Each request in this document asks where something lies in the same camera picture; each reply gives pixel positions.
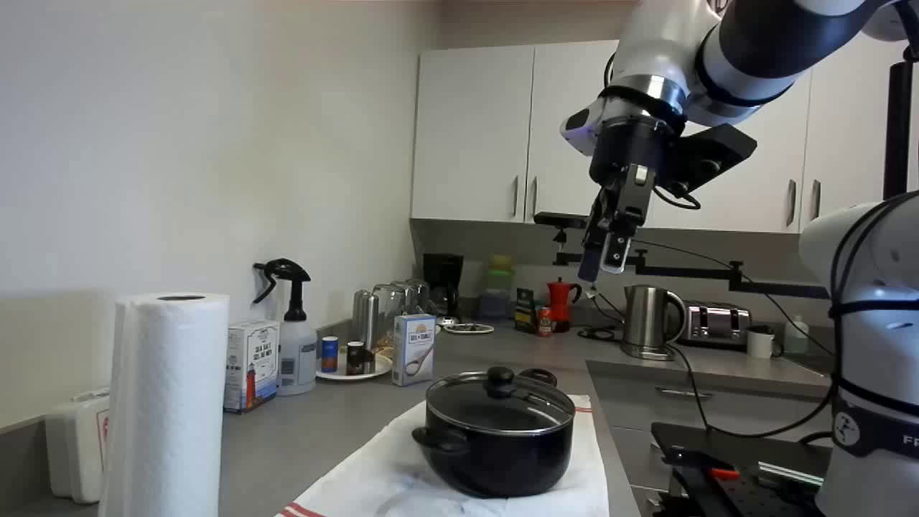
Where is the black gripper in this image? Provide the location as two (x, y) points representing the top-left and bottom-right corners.
(576, 113), (677, 286)

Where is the glass lid with black knob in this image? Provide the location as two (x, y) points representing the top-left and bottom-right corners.
(421, 364), (576, 439)

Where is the red moka pot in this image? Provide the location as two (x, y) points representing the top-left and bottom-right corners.
(542, 276), (586, 332)

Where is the black cooking pot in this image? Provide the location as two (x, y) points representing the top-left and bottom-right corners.
(410, 364), (581, 500)

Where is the white cabinet door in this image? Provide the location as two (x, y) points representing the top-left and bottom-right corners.
(647, 68), (812, 236)
(523, 37), (625, 220)
(799, 34), (891, 232)
(410, 42), (536, 228)

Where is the stainless steel electric kettle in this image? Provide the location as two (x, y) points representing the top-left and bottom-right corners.
(619, 281), (693, 361)

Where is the dark condiment bottle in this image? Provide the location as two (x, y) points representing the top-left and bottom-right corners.
(512, 285), (542, 335)

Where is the green translucent bottle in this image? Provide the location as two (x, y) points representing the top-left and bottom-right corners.
(476, 253), (520, 322)

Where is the silver toaster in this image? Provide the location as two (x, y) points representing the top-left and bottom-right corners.
(683, 301), (756, 351)

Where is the small flat white plate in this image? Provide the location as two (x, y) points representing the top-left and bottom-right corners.
(437, 318), (499, 338)

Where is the black coffee machine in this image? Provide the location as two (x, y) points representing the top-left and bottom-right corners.
(420, 251), (469, 322)

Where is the white mug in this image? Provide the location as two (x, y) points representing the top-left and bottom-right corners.
(744, 327), (777, 361)

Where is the small clear glass bottle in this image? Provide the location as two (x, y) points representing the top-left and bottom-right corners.
(780, 312), (812, 358)

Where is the white carton with blue print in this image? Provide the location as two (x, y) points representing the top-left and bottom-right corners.
(391, 309), (440, 388)

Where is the black flat device red button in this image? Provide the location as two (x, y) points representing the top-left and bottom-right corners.
(648, 419), (833, 517)

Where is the silver metal canister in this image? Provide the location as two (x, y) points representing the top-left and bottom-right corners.
(349, 286), (384, 354)

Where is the white plate under jars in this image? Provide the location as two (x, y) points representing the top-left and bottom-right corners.
(312, 354), (395, 384)

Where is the small dark jar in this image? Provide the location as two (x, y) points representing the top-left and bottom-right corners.
(345, 338), (374, 377)

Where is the black vertical pole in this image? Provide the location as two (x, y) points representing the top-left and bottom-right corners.
(882, 37), (919, 203)

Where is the white towel with red stripes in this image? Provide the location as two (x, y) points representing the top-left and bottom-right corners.
(275, 391), (611, 517)

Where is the clear spray bottle black trigger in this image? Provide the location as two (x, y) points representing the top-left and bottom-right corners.
(250, 255), (321, 397)

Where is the white carton with red print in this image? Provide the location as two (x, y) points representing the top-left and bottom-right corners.
(224, 318), (280, 417)

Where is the white paper towel roll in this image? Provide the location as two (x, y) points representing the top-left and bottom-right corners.
(98, 291), (232, 517)

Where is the white plastic container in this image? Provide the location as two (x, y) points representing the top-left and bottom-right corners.
(39, 384), (114, 505)

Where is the black articulated camera mount arm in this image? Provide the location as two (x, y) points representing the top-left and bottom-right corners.
(532, 210), (833, 301)

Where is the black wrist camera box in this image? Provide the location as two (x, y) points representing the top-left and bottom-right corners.
(658, 124), (762, 202)

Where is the black kettle power cable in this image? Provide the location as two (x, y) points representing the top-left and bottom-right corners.
(665, 341), (839, 444)

